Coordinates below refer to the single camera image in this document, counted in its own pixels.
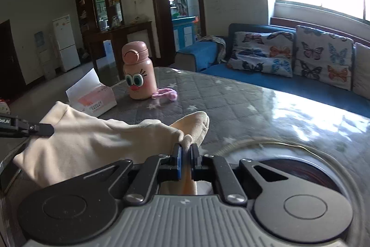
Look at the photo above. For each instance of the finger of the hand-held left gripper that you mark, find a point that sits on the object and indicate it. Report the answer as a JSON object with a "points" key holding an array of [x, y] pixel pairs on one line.
{"points": [[40, 129]]}

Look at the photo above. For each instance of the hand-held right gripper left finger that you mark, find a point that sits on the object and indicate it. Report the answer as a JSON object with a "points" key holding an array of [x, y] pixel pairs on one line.
{"points": [[179, 161]]}

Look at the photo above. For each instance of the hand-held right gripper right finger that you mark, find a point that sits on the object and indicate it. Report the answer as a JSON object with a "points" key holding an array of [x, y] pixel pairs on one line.
{"points": [[195, 161]]}

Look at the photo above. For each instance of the cream garment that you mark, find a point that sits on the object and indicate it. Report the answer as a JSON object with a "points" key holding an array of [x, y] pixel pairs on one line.
{"points": [[86, 142]]}

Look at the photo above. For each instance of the white pink tissue box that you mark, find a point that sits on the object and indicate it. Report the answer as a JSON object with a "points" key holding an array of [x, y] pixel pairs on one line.
{"points": [[95, 99]]}

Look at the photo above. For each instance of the dark wooden door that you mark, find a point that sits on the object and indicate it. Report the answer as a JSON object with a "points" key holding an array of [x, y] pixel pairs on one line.
{"points": [[10, 61]]}

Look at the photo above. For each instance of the white refrigerator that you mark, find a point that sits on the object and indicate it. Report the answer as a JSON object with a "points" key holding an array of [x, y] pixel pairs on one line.
{"points": [[66, 44]]}

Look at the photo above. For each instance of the pink cartoon face bottle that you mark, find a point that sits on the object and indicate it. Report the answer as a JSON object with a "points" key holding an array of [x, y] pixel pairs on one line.
{"points": [[140, 76]]}

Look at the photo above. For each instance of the blue sofa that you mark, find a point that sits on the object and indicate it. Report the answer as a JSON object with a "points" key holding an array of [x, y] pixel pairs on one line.
{"points": [[260, 82]]}

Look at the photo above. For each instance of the grey blanket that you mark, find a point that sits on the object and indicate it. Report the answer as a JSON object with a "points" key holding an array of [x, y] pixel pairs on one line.
{"points": [[215, 46]]}

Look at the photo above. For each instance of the dark wooden display cabinet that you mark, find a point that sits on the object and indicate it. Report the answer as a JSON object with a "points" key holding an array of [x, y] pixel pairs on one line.
{"points": [[121, 35]]}

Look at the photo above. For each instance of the butterfly print cushion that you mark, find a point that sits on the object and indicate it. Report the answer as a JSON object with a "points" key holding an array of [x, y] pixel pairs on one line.
{"points": [[323, 59], [260, 53]]}

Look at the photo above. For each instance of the blue cabinet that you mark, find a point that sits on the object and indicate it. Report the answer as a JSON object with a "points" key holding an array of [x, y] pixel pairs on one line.
{"points": [[185, 33]]}

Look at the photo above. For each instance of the plain light cushion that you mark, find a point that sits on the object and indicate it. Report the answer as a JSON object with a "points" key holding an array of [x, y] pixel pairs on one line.
{"points": [[362, 70]]}

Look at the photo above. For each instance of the dark wooden door frame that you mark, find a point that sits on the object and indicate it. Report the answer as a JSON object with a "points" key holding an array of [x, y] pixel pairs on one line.
{"points": [[157, 4]]}

